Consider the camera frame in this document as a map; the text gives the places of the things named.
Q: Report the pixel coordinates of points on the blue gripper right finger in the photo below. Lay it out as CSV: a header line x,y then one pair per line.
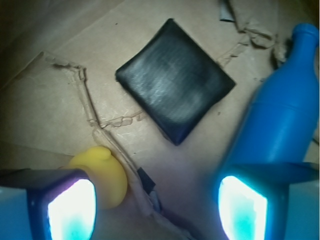
x,y
269,202

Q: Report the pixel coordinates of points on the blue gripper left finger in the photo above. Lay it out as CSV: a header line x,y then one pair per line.
x,y
46,204

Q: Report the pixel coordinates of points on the yellow rubber duck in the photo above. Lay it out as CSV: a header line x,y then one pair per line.
x,y
105,172

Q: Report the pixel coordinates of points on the blue plastic bottle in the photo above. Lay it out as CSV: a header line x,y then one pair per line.
x,y
283,115

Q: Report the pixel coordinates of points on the brown paper bag bin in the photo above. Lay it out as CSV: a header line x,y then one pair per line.
x,y
59,97

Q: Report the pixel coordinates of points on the black square leather pouch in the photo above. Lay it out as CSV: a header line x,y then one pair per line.
x,y
175,81

